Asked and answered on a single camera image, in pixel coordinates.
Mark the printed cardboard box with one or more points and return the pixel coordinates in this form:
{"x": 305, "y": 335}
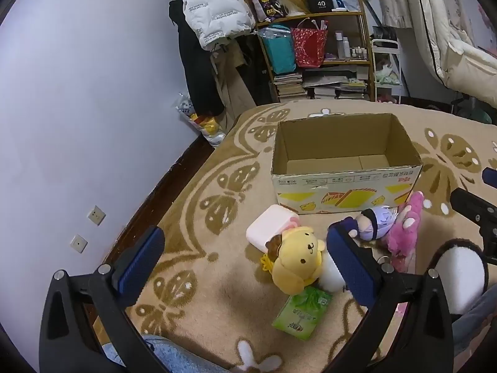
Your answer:
{"x": 330, "y": 190}

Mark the wooden shelf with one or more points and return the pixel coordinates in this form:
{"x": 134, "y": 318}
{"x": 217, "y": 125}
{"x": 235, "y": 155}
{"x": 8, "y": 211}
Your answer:
{"x": 359, "y": 39}

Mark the stack of books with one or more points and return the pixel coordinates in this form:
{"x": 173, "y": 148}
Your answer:
{"x": 289, "y": 85}

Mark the green tissue packet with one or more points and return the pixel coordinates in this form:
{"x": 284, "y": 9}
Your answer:
{"x": 301, "y": 314}

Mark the white trolley cart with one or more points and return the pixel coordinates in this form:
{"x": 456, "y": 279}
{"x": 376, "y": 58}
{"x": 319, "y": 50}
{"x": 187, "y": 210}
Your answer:
{"x": 386, "y": 46}

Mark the plastic bag with toys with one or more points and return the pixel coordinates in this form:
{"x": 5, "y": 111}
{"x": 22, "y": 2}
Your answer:
{"x": 202, "y": 124}

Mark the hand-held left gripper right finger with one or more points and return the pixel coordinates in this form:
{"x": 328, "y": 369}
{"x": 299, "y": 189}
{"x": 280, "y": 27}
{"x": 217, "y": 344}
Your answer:
{"x": 351, "y": 264}

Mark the person's leg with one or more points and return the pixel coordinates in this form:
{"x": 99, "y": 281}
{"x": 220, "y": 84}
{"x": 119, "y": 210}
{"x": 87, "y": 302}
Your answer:
{"x": 475, "y": 318}
{"x": 174, "y": 357}

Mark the black white fluffy slipper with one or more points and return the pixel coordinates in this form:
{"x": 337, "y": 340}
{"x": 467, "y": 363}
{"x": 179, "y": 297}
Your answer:
{"x": 462, "y": 276}

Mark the green white plush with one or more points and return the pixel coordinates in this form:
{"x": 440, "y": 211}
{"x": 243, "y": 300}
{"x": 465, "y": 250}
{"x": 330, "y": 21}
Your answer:
{"x": 386, "y": 74}

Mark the short white bottle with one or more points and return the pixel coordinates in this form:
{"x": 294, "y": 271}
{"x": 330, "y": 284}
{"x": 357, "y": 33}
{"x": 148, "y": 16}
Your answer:
{"x": 346, "y": 48}

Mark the purple haired doll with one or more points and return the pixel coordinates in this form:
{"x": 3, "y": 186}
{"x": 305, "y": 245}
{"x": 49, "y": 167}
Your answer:
{"x": 374, "y": 221}

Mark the tall white bottle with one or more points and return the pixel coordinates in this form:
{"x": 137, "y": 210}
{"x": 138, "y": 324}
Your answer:
{"x": 339, "y": 46}

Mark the person's right leg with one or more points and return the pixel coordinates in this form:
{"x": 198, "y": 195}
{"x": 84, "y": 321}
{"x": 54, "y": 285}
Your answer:
{"x": 475, "y": 318}

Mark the stack of papers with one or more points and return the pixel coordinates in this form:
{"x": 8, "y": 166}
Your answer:
{"x": 334, "y": 83}

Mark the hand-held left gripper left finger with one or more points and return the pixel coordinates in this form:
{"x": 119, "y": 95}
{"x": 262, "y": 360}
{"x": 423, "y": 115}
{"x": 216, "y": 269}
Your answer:
{"x": 141, "y": 264}

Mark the red patterned bag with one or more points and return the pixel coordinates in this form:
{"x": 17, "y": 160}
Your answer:
{"x": 308, "y": 46}

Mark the beige patterned rug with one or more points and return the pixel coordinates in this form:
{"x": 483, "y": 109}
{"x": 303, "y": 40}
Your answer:
{"x": 217, "y": 279}

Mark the teal bag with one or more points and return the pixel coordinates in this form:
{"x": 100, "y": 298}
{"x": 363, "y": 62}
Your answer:
{"x": 279, "y": 50}

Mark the yellow dog plush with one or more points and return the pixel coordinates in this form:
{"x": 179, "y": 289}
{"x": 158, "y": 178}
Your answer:
{"x": 299, "y": 256}

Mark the white fluffy plush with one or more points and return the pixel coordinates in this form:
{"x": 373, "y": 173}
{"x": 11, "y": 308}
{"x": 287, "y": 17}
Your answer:
{"x": 332, "y": 276}

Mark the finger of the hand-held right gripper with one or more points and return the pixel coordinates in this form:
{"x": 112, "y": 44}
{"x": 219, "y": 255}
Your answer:
{"x": 471, "y": 204}
{"x": 490, "y": 176}

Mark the beige hanging cloth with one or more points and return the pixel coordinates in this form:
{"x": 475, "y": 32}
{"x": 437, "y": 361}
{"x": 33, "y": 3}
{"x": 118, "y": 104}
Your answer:
{"x": 237, "y": 85}

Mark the white wall socket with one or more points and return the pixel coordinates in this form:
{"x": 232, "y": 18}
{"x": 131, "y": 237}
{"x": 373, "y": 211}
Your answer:
{"x": 79, "y": 244}
{"x": 96, "y": 215}

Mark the pink plush toy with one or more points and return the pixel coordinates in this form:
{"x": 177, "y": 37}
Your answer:
{"x": 405, "y": 225}

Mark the cream padded chair cover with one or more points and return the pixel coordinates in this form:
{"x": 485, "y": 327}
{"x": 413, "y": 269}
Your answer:
{"x": 446, "y": 27}

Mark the white puffer jacket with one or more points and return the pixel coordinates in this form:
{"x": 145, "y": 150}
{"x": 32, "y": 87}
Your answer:
{"x": 217, "y": 7}

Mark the pink white toast plush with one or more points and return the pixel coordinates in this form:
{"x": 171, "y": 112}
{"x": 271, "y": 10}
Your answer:
{"x": 268, "y": 225}

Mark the black coat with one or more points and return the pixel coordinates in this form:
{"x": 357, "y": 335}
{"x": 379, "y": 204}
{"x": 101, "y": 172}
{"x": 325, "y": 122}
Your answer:
{"x": 198, "y": 74}

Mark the person's left leg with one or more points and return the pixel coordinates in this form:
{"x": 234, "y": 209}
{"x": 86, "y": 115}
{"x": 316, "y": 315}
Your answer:
{"x": 174, "y": 357}

